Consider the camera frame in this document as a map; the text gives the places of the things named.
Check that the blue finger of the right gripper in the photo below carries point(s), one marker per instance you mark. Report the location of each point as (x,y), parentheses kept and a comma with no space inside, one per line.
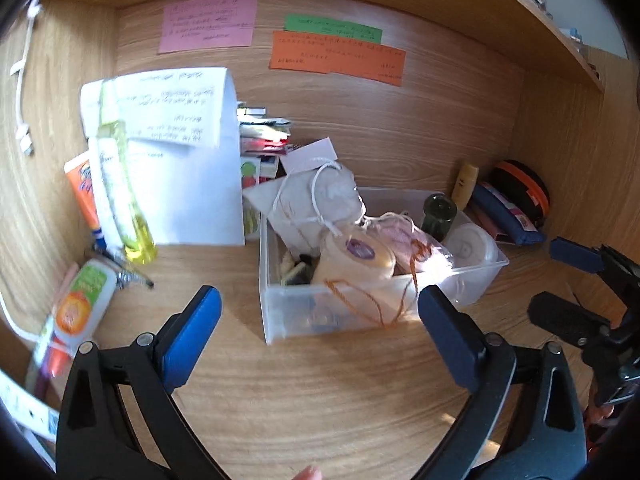
(576,255)

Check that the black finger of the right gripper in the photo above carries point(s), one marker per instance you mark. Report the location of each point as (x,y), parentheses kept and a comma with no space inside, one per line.
(570,322)

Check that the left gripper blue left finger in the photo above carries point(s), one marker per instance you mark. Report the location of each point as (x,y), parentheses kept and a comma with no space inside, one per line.
(96,439)

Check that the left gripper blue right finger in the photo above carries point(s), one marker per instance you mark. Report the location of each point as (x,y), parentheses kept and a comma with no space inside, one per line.
(546,436)

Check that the dark green glass bottle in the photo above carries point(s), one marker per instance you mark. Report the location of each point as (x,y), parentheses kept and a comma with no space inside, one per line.
(439,214)

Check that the white cloth bag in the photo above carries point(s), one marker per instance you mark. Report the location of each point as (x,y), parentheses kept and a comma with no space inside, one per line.
(302,208)

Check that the white eraser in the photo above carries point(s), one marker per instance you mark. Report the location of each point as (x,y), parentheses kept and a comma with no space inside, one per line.
(297,271)

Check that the person's hand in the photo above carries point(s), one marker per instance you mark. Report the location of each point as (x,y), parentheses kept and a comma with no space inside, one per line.
(311,472)

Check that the black orange round case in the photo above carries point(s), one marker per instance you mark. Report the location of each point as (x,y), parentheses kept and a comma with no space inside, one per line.
(522,187)

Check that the white orange label bottle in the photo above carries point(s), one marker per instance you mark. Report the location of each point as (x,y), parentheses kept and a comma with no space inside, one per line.
(82,308)

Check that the yellow spray bottle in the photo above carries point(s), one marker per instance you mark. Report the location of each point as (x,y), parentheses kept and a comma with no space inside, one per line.
(130,223)

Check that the white tape roll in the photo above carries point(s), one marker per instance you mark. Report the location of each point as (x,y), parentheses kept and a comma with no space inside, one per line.
(355,256)

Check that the clear plastic storage bin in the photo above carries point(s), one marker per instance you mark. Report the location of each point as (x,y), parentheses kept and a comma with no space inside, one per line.
(305,310)

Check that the orange sunscreen tube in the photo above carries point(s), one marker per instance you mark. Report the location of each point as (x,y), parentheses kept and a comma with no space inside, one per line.
(78,174)

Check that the white rectangular box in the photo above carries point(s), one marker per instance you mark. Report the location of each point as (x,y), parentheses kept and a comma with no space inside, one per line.
(309,157)

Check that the white paper sheets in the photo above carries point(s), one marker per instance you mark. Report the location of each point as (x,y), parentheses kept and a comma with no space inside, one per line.
(183,152)

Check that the stack of packets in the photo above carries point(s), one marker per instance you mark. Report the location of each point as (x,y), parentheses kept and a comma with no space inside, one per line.
(261,134)

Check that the orange sticky note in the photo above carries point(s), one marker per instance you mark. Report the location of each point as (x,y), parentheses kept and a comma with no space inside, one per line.
(323,54)

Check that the green sticky note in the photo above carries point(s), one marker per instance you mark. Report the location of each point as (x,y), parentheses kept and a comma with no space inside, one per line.
(331,27)

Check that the pink sticky note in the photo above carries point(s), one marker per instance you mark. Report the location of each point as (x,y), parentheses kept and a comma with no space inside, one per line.
(206,24)

